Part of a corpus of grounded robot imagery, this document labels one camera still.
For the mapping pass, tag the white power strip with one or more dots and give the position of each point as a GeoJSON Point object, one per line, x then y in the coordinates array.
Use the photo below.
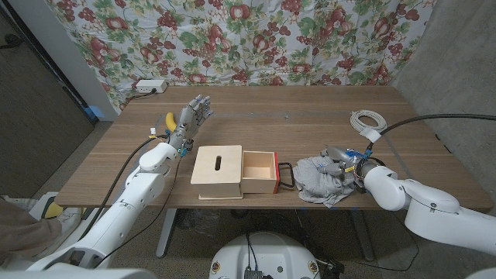
{"type": "Point", "coordinates": [149, 85]}

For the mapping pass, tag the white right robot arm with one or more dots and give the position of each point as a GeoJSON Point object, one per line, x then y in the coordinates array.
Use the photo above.
{"type": "Point", "coordinates": [434, 213]}

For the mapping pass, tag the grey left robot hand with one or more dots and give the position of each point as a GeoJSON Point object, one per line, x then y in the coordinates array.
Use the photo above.
{"type": "Point", "coordinates": [189, 121]}

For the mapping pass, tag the white robot chest edge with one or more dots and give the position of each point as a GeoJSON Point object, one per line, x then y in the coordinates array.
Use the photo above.
{"type": "Point", "coordinates": [77, 274]}

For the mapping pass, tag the grey table leg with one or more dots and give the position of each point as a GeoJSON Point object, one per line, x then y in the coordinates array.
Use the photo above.
{"type": "Point", "coordinates": [363, 236]}
{"type": "Point", "coordinates": [166, 234]}

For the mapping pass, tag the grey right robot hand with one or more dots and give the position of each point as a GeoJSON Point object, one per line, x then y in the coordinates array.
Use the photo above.
{"type": "Point", "coordinates": [346, 159]}

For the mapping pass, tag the brown trouser leg of person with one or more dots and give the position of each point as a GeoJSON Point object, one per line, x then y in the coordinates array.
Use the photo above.
{"type": "Point", "coordinates": [23, 228]}

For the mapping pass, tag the wooden box with slot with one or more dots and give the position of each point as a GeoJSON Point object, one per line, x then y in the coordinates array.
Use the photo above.
{"type": "Point", "coordinates": [215, 182]}

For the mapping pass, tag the white shoe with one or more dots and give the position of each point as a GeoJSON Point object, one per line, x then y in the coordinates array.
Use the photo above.
{"type": "Point", "coordinates": [71, 219]}

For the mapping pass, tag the blue object on floor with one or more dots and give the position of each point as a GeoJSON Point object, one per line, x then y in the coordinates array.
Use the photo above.
{"type": "Point", "coordinates": [94, 112]}

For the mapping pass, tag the grey shirt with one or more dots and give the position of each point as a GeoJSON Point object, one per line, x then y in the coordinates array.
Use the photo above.
{"type": "Point", "coordinates": [314, 186]}

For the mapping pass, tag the yellow banana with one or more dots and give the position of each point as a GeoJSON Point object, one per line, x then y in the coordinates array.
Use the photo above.
{"type": "Point", "coordinates": [171, 122]}

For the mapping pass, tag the floral fruit print backdrop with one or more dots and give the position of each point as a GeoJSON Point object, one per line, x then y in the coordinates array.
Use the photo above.
{"type": "Point", "coordinates": [240, 42]}

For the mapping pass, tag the white robot torso base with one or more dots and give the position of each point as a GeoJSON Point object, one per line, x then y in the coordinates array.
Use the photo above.
{"type": "Point", "coordinates": [271, 255]}

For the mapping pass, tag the white and yellow floor base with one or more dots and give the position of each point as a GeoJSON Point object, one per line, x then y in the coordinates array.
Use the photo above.
{"type": "Point", "coordinates": [50, 209]}

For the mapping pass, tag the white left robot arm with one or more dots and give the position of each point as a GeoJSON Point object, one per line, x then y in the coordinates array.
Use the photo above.
{"type": "Point", "coordinates": [139, 191]}

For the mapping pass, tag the dark brown door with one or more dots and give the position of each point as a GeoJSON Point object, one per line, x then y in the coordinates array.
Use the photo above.
{"type": "Point", "coordinates": [35, 116]}

